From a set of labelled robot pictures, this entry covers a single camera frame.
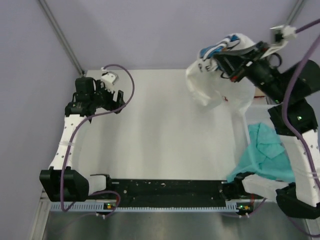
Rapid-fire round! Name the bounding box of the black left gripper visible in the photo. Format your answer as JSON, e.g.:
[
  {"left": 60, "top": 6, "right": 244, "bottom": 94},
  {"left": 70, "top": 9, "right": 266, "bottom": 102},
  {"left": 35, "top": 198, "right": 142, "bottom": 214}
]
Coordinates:
[{"left": 89, "top": 79, "right": 125, "bottom": 114}]

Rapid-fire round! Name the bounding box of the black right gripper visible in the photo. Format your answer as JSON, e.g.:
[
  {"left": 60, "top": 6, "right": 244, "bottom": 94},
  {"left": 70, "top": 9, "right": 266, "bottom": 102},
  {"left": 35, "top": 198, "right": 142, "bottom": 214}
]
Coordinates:
[{"left": 211, "top": 40, "right": 287, "bottom": 103}]

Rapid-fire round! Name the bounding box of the white printed t shirt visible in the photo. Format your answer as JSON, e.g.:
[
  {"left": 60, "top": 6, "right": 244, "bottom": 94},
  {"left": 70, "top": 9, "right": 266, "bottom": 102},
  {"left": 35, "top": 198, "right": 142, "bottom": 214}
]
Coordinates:
[{"left": 185, "top": 33, "right": 256, "bottom": 115}]

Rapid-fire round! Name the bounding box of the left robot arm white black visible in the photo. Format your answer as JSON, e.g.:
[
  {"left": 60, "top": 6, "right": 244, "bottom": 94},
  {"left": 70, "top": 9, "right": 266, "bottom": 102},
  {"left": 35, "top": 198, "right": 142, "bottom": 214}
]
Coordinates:
[{"left": 39, "top": 72, "right": 125, "bottom": 202}]

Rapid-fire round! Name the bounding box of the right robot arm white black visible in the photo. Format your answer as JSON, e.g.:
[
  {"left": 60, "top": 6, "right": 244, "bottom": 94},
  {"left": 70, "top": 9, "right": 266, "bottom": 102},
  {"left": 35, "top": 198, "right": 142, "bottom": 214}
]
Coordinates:
[{"left": 213, "top": 41, "right": 320, "bottom": 220}]

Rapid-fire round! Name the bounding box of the folded tan t shirt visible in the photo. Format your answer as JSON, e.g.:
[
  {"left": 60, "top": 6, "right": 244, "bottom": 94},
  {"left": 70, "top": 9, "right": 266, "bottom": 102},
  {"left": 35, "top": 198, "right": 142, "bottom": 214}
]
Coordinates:
[{"left": 254, "top": 88, "right": 265, "bottom": 96}]

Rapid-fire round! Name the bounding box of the folded red t shirt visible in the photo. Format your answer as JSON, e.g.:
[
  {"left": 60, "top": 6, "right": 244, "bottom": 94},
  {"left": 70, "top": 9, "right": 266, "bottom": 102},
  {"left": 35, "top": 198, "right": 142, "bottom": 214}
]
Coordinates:
[{"left": 254, "top": 95, "right": 266, "bottom": 99}]

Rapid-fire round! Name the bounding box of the white plastic basket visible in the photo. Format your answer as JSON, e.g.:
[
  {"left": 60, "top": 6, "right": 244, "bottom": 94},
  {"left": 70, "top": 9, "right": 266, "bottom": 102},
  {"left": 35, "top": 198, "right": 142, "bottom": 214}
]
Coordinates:
[{"left": 243, "top": 103, "right": 320, "bottom": 183}]

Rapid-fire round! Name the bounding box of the teal t shirt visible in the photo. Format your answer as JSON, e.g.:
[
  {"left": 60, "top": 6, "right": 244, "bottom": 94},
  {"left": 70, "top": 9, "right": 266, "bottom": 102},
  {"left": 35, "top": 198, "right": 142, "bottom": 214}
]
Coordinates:
[{"left": 226, "top": 122, "right": 295, "bottom": 183}]

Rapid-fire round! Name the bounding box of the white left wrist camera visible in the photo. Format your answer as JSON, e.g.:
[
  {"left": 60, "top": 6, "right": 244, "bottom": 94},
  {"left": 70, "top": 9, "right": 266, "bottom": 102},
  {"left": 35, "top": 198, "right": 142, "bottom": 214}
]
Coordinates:
[{"left": 100, "top": 67, "right": 119, "bottom": 89}]

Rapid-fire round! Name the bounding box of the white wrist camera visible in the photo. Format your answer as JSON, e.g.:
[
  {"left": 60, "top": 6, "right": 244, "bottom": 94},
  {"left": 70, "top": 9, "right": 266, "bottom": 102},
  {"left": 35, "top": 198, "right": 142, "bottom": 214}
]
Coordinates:
[
  {"left": 100, "top": 67, "right": 119, "bottom": 89},
  {"left": 270, "top": 25, "right": 297, "bottom": 48}
]

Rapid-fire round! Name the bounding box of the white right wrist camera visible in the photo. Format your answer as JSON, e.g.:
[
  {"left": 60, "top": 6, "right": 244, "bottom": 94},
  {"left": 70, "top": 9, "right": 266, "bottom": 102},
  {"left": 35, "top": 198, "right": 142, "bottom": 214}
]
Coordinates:
[{"left": 270, "top": 25, "right": 297, "bottom": 48}]

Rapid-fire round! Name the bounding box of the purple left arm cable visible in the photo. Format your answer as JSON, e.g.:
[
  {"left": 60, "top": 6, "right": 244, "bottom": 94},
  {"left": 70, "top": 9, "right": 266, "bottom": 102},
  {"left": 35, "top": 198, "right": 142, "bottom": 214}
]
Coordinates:
[{"left": 59, "top": 64, "right": 137, "bottom": 218}]

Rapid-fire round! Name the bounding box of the right aluminium frame post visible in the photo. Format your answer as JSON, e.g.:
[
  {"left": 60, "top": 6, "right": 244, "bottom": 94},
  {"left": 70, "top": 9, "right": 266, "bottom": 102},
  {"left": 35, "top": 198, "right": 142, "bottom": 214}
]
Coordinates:
[{"left": 285, "top": 0, "right": 307, "bottom": 25}]

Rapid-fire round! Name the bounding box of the aluminium frame post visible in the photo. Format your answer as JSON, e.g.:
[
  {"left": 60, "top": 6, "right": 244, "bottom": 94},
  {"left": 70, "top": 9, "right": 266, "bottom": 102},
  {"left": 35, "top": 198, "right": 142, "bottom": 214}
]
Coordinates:
[
  {"left": 285, "top": 0, "right": 307, "bottom": 25},
  {"left": 36, "top": 0, "right": 85, "bottom": 76}
]

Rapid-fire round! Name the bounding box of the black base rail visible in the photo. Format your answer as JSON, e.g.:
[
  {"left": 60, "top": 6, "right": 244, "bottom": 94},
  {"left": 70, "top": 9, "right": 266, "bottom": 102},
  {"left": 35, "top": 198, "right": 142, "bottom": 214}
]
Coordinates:
[{"left": 84, "top": 177, "right": 251, "bottom": 208}]

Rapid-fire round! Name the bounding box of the perforated white cable duct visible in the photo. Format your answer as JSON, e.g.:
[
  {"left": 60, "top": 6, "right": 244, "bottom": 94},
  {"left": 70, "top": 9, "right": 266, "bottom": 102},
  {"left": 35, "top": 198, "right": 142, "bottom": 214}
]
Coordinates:
[{"left": 50, "top": 201, "right": 240, "bottom": 213}]

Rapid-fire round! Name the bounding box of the aluminium front frame rail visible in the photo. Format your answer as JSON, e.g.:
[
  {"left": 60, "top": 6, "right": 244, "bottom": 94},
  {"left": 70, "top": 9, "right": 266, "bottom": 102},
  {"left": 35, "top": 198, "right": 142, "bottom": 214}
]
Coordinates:
[{"left": 39, "top": 181, "right": 314, "bottom": 201}]

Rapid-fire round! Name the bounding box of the left aluminium frame post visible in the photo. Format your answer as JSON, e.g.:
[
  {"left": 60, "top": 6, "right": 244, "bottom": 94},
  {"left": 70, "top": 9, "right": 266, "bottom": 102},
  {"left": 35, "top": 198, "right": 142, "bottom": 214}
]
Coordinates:
[{"left": 36, "top": 0, "right": 85, "bottom": 76}]

